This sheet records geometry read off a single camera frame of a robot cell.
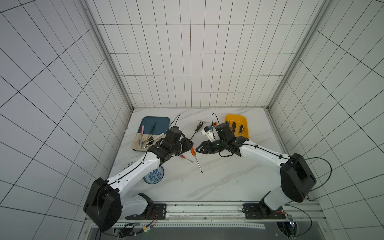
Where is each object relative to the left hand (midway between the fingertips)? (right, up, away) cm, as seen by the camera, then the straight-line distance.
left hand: (190, 146), depth 81 cm
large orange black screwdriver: (+2, -2, -3) cm, 4 cm away
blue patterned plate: (-20, -18, +3) cm, 27 cm away
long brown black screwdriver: (+6, +9, +26) cm, 28 cm away
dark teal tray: (-21, +11, +26) cm, 36 cm away
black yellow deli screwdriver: (+31, +10, +26) cm, 42 cm away
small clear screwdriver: (+9, +13, +29) cm, 33 cm away
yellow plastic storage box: (+35, +11, +27) cm, 45 cm away
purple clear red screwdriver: (-5, -8, +11) cm, 15 cm away
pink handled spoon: (-33, 0, +18) cm, 38 cm away
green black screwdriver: (+27, +13, +26) cm, 40 cm away
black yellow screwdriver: (+36, +8, +24) cm, 44 cm away
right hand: (+2, -3, -2) cm, 4 cm away
